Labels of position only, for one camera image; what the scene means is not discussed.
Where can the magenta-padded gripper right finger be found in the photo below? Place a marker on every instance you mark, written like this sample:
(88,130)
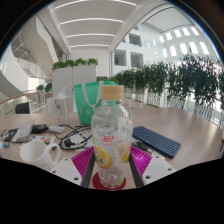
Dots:
(156,168)

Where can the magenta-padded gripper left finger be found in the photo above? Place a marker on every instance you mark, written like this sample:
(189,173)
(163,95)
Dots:
(68,168)

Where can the clear bottle with tan cap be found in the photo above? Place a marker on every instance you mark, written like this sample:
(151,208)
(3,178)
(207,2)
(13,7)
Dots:
(111,133)

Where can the dark blue keyboard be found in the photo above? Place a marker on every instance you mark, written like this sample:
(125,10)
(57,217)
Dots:
(156,141)

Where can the white paper cup mug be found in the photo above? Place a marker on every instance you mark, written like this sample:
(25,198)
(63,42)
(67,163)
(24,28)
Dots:
(36,155)

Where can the colourful sticker sheet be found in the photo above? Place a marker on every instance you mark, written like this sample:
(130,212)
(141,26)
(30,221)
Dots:
(41,139)

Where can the black power adapter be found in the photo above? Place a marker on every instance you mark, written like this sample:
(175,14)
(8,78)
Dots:
(40,128)

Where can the silver foil packet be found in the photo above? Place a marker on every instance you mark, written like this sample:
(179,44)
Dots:
(24,131)

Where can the clear shaker bottle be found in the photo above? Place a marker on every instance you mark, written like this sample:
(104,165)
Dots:
(61,108)

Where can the green tote bag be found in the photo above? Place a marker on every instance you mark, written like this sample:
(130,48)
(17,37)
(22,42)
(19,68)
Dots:
(86,103)

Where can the black office chair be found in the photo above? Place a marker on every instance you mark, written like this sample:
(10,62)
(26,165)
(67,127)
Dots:
(22,108)

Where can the row of green hedge plants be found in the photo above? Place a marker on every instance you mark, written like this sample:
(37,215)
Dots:
(173,83)

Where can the white planter box with plants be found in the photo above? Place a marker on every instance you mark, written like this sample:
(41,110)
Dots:
(75,76)

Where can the long ceiling light strips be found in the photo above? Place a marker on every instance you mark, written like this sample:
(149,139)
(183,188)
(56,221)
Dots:
(90,21)

